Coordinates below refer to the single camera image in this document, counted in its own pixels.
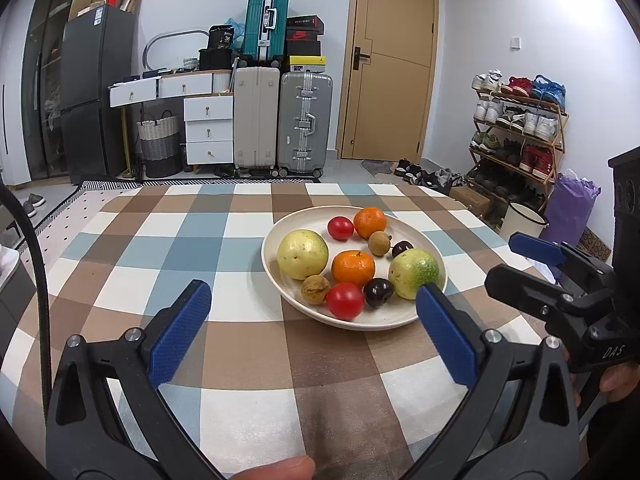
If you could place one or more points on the purple bag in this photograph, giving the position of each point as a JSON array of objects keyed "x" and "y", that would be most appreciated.
[{"x": 572, "y": 205}]

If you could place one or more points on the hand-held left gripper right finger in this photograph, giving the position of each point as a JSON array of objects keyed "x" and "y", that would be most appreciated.
[{"x": 442, "y": 330}]

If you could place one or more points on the brown patterned doormat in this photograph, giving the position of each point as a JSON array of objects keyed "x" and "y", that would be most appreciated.
[{"x": 595, "y": 245}]

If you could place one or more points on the brown cardboard box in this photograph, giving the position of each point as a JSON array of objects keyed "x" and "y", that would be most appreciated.
[{"x": 470, "y": 200}]

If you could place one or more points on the checked tablecloth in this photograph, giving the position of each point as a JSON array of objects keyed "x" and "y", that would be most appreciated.
[{"x": 175, "y": 260}]

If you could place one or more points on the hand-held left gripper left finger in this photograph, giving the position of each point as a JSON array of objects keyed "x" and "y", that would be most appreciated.
[{"x": 182, "y": 330}]

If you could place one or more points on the white drawer desk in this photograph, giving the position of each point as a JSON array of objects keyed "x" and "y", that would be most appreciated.
[{"x": 207, "y": 132}]

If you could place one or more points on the grey slippers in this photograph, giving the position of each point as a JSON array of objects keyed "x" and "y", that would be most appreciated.
[{"x": 32, "y": 203}]

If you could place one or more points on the wooden door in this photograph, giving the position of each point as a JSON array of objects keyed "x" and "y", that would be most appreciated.
[{"x": 387, "y": 65}]

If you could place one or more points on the plain black shoe box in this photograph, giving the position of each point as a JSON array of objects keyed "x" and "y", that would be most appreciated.
[{"x": 302, "y": 48}]

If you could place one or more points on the glass display cabinet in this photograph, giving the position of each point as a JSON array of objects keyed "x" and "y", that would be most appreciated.
[{"x": 42, "y": 85}]

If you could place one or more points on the brown longan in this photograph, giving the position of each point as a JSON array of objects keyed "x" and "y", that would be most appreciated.
[
  {"x": 378, "y": 243},
  {"x": 315, "y": 289}
]

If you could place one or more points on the dark cabinet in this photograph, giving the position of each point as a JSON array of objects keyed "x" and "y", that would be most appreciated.
[{"x": 15, "y": 310}]

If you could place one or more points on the teal suitcase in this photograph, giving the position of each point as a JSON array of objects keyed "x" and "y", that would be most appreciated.
[{"x": 265, "y": 22}]

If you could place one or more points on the curved metal hoop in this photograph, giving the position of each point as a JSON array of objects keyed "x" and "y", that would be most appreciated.
[{"x": 175, "y": 32}]

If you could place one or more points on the collection of racked sneakers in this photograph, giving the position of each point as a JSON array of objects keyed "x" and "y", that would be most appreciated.
[{"x": 535, "y": 157}]

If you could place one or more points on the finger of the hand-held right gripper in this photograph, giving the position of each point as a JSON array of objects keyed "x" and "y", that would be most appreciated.
[
  {"x": 515, "y": 285},
  {"x": 535, "y": 250}
]

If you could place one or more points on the person's left hand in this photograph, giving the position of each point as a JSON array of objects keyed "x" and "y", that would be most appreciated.
[{"x": 280, "y": 470}]

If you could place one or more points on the blue plastic bag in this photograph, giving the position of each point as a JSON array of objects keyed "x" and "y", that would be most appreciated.
[{"x": 235, "y": 27}]

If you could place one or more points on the wooden shoe rack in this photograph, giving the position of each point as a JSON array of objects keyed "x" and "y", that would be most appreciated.
[{"x": 562, "y": 135}]

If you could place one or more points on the dark purple plum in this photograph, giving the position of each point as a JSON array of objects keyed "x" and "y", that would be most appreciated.
[
  {"x": 402, "y": 248},
  {"x": 378, "y": 292}
]

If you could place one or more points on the black storage box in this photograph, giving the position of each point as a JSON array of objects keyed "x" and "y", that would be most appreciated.
[{"x": 215, "y": 60}]

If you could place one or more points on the black shoe box red logo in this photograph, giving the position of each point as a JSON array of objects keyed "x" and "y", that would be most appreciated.
[{"x": 302, "y": 35}]

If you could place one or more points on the woven laundry basket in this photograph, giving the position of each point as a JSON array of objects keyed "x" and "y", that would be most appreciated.
[{"x": 159, "y": 145}]

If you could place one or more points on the beige suitcase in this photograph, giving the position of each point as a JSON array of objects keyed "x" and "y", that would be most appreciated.
[{"x": 256, "y": 117}]

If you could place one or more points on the person's right forearm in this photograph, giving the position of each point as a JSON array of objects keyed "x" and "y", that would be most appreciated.
[{"x": 605, "y": 435}]

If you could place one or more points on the red tomato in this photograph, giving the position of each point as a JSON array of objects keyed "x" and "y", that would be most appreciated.
[
  {"x": 341, "y": 228},
  {"x": 345, "y": 301}
]

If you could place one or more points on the white plastic bag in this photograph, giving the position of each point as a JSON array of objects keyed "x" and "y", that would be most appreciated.
[{"x": 7, "y": 265}]

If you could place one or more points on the dotted rug striped border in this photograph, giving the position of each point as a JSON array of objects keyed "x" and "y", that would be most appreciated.
[{"x": 60, "y": 215}]

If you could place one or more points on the white bucket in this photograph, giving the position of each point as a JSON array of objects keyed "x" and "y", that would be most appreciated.
[{"x": 522, "y": 222}]

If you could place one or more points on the loose pile of dark shoes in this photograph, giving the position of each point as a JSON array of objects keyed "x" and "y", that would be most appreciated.
[{"x": 420, "y": 172}]

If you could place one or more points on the silver suitcase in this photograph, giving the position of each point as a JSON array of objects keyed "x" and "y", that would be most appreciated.
[{"x": 304, "y": 122}]

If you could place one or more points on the yellow-green guava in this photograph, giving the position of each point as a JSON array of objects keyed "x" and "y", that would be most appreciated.
[{"x": 302, "y": 255}]

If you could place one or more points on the cream round plate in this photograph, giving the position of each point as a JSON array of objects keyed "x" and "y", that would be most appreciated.
[{"x": 307, "y": 222}]

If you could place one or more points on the yellow and white shoe box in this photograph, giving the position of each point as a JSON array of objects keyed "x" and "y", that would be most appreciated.
[{"x": 306, "y": 64}]

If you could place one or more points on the black printed bag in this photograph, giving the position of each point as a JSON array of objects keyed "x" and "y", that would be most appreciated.
[{"x": 221, "y": 37}]

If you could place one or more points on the grey door mat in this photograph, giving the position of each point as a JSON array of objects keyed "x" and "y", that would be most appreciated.
[{"x": 377, "y": 167}]

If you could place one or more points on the wooden stick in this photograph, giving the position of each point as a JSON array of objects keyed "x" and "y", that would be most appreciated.
[{"x": 126, "y": 140}]

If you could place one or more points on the black refrigerator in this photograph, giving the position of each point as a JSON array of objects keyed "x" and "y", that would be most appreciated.
[{"x": 95, "y": 95}]

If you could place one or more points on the person's right hand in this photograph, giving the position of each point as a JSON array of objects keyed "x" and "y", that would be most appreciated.
[{"x": 622, "y": 380}]

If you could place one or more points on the white wardrobe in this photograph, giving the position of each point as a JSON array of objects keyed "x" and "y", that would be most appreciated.
[{"x": 15, "y": 110}]

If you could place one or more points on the green mottled citrus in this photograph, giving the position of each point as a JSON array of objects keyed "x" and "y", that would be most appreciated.
[{"x": 414, "y": 270}]

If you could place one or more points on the orange mandarin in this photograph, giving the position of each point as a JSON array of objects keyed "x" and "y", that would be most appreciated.
[
  {"x": 353, "y": 267},
  {"x": 370, "y": 222}
]

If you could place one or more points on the small white basket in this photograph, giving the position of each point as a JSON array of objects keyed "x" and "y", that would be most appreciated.
[{"x": 190, "y": 62}]

